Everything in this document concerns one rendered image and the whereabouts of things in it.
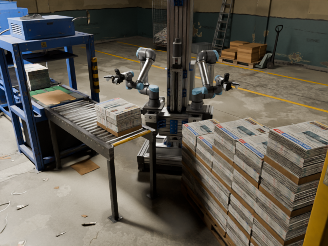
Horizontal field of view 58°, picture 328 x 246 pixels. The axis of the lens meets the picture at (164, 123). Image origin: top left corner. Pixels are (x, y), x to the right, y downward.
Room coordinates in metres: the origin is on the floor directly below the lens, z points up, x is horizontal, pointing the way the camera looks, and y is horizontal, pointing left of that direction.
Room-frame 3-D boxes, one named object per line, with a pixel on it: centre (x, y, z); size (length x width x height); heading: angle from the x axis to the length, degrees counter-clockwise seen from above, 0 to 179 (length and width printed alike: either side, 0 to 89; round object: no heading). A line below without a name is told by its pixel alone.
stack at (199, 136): (2.23, -0.58, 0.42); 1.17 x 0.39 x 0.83; 23
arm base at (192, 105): (3.15, -0.37, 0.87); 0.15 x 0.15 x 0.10
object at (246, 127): (2.10, -0.62, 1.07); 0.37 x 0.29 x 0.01; 114
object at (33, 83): (4.07, 1.83, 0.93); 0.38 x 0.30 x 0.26; 43
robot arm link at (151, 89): (3.25, 0.12, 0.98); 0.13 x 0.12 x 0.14; 53
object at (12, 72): (4.48, 2.21, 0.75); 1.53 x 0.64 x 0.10; 43
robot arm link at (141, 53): (3.33, 0.22, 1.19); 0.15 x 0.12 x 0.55; 53
